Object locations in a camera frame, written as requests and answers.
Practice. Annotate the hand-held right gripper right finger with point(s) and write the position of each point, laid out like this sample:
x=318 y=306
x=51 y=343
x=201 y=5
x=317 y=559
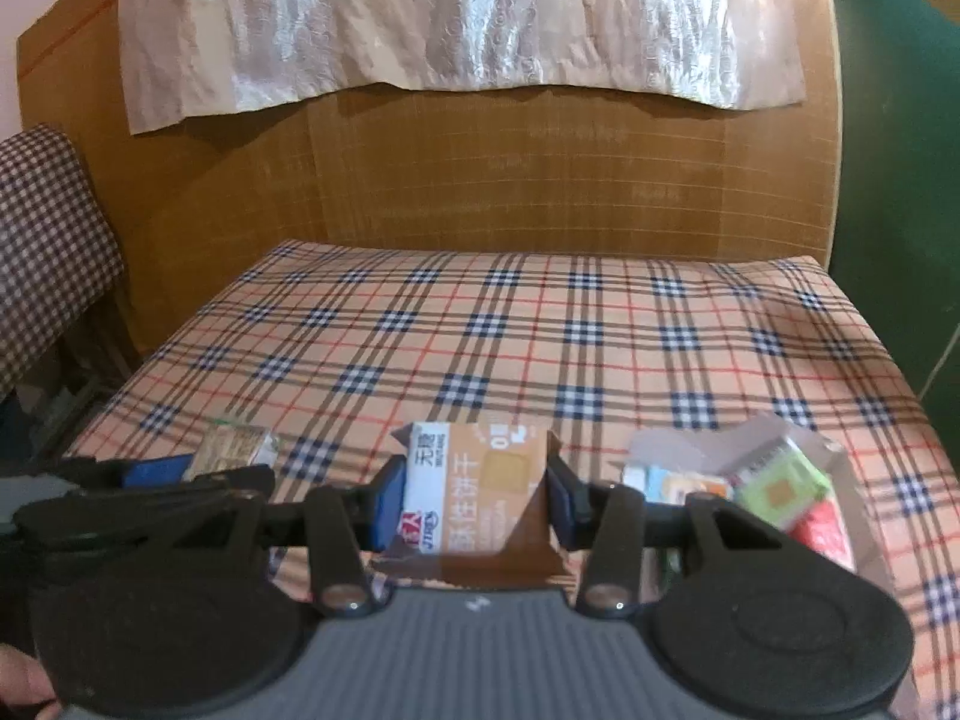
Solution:
x=564 y=504

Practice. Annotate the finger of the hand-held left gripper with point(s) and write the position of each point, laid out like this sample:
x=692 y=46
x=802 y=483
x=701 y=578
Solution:
x=187 y=484
x=154 y=472

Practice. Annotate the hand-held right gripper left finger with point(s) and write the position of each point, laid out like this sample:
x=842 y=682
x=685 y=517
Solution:
x=386 y=502

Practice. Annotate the clear small biscuit packet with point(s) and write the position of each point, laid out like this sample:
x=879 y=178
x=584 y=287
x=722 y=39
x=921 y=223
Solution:
x=229 y=450

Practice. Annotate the orange biscuit packet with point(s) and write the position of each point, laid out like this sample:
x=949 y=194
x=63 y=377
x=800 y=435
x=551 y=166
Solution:
x=480 y=495

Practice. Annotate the light blue snack packet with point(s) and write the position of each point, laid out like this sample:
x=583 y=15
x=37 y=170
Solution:
x=667 y=484

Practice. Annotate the white cardboard box tray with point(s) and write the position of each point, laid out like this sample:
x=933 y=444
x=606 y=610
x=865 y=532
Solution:
x=660 y=450

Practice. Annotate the light green cracker packet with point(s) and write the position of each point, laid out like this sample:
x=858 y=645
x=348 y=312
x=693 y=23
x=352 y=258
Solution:
x=780 y=491

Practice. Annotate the red and white snack packet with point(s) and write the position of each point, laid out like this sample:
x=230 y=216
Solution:
x=825 y=532

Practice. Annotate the person's left hand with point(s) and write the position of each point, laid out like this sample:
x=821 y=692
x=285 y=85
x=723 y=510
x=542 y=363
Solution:
x=22 y=675

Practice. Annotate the plaid tablecloth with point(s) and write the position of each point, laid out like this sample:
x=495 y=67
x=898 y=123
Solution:
x=525 y=315

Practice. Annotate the checkered chair cushion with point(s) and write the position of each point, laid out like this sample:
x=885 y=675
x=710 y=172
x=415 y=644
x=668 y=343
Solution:
x=52 y=255

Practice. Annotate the brown wooden board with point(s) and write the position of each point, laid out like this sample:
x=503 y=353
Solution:
x=525 y=187

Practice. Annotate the green board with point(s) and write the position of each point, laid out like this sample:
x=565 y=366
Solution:
x=900 y=165

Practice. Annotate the silver beige hanging cloth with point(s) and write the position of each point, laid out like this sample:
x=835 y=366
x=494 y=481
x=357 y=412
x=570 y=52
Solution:
x=450 y=15

